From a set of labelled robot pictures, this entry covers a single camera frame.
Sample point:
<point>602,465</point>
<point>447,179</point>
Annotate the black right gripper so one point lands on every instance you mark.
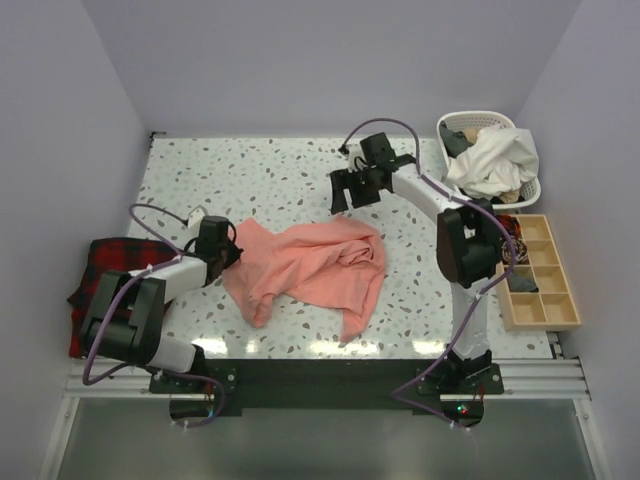
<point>341,180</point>

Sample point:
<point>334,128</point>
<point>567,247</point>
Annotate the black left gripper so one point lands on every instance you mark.
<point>233,255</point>

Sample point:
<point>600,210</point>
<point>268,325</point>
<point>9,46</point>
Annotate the pink t shirt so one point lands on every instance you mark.
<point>339,264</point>

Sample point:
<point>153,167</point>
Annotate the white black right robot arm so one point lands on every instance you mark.
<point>468,241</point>

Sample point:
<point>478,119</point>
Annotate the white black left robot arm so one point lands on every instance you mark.
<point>125,318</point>

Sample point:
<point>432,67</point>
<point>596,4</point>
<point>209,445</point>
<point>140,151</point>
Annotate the dark grey garment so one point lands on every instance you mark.
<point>455,142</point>

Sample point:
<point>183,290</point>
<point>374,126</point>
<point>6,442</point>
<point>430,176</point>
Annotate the white perforated laundry basket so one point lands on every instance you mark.
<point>502,165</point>

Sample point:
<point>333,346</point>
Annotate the white garment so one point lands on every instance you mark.
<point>495,160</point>

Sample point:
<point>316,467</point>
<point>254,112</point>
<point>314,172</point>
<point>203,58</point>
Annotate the red patterned rolled item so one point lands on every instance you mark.
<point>511,225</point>

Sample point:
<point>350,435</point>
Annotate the black white patterned rolled item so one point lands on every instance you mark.
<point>514,250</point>

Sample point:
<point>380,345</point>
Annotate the dark grey folded sock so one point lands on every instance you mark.
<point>521,284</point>

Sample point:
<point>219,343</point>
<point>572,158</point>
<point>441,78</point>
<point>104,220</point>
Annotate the wooden compartment tray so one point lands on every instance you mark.
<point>552,308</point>

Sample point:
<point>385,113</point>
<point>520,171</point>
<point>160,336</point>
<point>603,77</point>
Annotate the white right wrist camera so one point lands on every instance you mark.
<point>355,157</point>

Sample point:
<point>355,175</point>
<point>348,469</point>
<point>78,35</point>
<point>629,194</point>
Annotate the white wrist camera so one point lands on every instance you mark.
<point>355,157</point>
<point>195,218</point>

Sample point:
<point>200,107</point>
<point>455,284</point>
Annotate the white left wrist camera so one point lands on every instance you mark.
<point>195,218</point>

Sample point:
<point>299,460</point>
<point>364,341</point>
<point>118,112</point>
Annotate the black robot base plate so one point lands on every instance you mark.
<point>323,385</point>

